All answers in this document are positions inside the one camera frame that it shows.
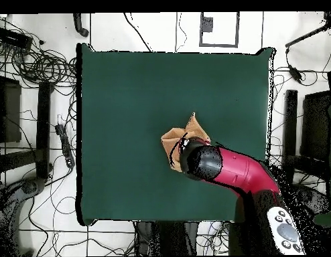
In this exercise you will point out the dark green tablecloth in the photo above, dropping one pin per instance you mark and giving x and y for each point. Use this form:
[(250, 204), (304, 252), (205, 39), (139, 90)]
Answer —
[(114, 93)]

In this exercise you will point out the grey square frame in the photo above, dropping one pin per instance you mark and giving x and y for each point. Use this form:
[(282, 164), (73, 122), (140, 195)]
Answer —
[(201, 40)]

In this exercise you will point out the small grey box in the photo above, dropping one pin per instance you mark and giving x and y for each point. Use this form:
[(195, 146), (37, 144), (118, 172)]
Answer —
[(206, 24)]

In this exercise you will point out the long black power strip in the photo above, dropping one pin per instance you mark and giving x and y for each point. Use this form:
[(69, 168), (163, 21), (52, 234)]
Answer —
[(65, 144)]

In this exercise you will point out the yellow terry towel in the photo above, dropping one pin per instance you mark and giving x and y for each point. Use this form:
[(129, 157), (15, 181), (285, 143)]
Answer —
[(172, 136)]

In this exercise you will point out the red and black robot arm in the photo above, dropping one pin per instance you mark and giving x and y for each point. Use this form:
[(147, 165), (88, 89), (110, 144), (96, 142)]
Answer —
[(240, 171)]

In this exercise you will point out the black power adapter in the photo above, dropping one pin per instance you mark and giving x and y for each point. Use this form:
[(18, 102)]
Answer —
[(294, 72)]

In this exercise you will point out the black pole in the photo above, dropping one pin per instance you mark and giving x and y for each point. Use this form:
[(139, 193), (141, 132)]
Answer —
[(305, 37)]

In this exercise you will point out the black stand bar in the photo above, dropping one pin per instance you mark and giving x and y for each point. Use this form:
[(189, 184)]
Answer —
[(43, 128), (290, 128)]

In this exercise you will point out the grey caster foot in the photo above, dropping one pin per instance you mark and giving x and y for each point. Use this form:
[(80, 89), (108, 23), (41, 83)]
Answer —
[(28, 187), (315, 199)]

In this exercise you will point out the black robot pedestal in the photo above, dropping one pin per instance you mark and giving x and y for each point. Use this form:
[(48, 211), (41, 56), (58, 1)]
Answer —
[(165, 238)]

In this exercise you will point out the dark rectangular panel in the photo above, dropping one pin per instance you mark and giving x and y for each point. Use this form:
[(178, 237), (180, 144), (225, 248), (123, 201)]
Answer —
[(10, 112), (315, 125)]

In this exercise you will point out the black electronics box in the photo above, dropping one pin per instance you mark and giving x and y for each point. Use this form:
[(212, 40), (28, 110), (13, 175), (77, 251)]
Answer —
[(14, 38)]

